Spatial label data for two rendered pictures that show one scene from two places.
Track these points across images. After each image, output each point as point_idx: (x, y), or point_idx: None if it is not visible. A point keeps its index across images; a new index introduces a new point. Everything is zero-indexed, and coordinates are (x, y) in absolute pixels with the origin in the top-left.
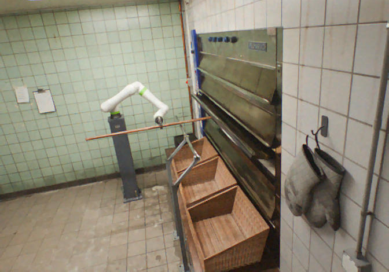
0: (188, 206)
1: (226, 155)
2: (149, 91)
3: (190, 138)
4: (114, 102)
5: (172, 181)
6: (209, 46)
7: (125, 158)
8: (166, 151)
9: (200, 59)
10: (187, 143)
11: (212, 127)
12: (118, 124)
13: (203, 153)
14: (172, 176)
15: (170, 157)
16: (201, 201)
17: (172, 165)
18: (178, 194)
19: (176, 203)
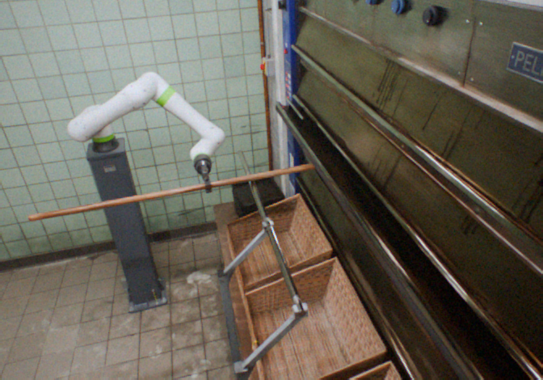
0: None
1: (359, 272)
2: (179, 95)
3: (267, 190)
4: (98, 121)
5: (232, 300)
6: (332, 2)
7: (131, 230)
8: (216, 213)
9: (300, 27)
10: None
11: (319, 182)
12: (111, 163)
13: (295, 228)
14: (231, 285)
15: (229, 268)
16: None
17: (229, 254)
18: (244, 342)
19: None
